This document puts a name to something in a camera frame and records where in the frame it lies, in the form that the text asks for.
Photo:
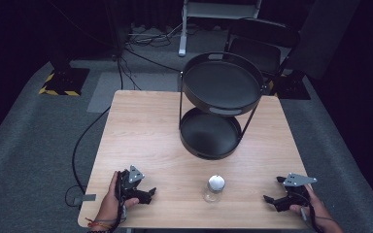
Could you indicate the person's left hand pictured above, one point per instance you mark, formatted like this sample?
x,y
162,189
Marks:
x,y
110,202

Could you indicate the person's right hand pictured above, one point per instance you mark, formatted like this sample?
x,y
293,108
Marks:
x,y
315,204

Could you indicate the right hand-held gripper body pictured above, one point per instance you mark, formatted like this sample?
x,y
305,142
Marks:
x,y
296,189

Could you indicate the glass jar with silver lid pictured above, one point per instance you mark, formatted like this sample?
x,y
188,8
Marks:
x,y
214,188

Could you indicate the white metal stand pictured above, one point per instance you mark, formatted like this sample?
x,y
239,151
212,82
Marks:
x,y
184,32

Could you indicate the dark grey panel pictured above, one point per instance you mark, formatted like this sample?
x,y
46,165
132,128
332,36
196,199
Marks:
x,y
328,35

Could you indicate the black stand base striped edge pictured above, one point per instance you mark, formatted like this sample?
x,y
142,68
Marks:
x,y
65,81
292,86

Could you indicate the black two-tier round tray rack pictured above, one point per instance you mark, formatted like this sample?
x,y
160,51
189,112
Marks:
x,y
221,84

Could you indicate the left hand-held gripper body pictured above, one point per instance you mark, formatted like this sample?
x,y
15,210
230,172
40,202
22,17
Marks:
x,y
132,177

